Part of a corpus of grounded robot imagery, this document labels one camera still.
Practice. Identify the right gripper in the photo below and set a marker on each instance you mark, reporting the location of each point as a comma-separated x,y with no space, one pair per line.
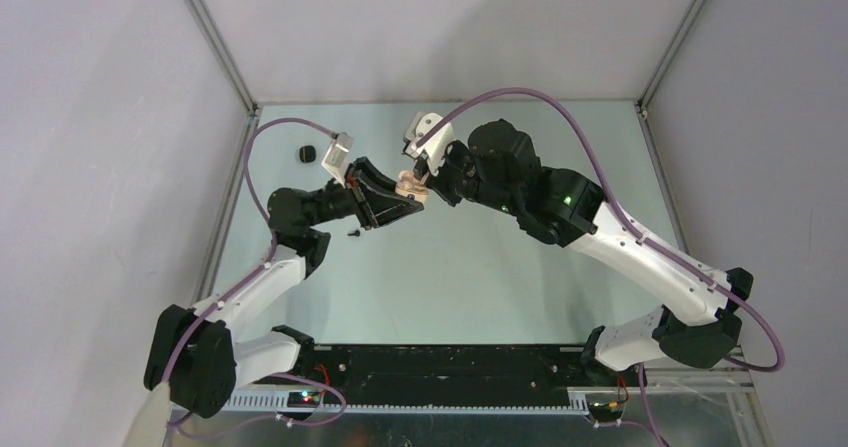
436,180

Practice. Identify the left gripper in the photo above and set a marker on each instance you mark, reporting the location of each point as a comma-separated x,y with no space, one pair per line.
375,209

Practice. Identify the white earbud charging case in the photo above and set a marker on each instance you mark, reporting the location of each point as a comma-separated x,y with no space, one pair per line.
408,186

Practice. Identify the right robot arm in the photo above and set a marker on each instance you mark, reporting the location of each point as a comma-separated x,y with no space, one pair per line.
497,167

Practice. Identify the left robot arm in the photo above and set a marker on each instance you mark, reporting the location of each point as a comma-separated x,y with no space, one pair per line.
198,358

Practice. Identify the black earbud charging case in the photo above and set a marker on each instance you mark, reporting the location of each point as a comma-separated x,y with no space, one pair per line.
307,154

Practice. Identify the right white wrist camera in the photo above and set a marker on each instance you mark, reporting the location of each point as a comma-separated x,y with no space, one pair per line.
426,142

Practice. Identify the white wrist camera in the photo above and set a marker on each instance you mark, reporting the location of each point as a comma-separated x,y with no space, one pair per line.
336,160
426,142

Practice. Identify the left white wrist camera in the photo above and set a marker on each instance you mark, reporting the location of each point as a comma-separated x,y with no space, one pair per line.
336,160

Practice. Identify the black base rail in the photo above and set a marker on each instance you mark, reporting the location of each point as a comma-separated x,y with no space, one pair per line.
459,376

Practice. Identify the left aluminium frame post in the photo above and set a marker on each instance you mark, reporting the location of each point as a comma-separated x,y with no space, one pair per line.
200,12

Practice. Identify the aluminium frame post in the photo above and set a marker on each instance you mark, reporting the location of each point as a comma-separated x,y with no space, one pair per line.
680,35
200,12

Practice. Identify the right aluminium frame post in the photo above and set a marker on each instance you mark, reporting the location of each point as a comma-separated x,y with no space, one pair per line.
680,35

